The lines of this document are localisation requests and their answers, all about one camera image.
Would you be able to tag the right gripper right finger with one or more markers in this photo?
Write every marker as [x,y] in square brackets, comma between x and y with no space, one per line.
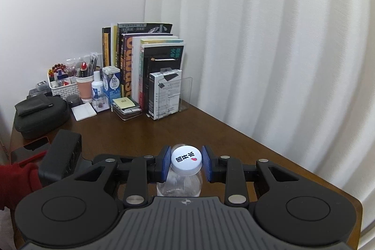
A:
[288,206]

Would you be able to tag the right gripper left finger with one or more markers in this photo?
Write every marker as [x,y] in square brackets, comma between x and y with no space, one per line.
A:
[84,206]

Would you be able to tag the clear plastic water bottle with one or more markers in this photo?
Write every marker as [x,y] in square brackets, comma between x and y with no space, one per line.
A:
[180,186]

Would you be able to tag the white bottle cap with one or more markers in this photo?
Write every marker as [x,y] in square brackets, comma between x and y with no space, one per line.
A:
[186,160]

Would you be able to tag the red sleeve forearm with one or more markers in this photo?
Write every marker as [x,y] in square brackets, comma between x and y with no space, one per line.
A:
[18,181]

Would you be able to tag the small white dropper bottle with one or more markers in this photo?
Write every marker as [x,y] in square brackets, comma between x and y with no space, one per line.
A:
[97,86]

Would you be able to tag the black zippered case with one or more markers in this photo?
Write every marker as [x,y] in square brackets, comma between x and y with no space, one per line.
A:
[39,115]

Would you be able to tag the white square notepad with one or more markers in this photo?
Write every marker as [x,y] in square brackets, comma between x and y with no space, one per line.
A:
[83,111]

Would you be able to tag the black round jar lid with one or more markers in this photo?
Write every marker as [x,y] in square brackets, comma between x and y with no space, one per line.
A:
[73,100]

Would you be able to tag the small clear cube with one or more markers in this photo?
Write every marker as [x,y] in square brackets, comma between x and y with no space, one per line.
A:
[101,104]

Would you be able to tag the white plastic organizer basket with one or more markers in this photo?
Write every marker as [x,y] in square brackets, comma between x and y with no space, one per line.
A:
[61,83]

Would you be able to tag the pink paper cup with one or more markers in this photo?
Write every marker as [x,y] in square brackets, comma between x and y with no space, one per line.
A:
[85,88]

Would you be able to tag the metal tin with sticky notes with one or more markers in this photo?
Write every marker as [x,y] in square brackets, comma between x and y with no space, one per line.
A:
[126,108]

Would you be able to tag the blue white carton box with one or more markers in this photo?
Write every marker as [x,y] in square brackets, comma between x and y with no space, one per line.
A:
[111,81]

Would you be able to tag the white black product box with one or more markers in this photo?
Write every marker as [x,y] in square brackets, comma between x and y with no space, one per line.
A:
[164,93]

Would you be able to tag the dark orange lettered book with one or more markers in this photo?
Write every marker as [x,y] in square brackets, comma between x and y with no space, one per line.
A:
[126,59]

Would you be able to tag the black yellow thin book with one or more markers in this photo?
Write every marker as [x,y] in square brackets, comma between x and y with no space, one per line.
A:
[106,46]

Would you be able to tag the black book with teal text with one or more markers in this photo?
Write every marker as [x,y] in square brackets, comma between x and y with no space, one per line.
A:
[156,56]

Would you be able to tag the white yellow spine book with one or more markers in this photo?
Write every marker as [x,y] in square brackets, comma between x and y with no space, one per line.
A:
[135,63]

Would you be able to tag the tall black cover book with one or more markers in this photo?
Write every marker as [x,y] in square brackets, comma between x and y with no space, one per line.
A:
[137,27]

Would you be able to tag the white pleated curtain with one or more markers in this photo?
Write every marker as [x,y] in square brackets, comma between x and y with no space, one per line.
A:
[295,75]

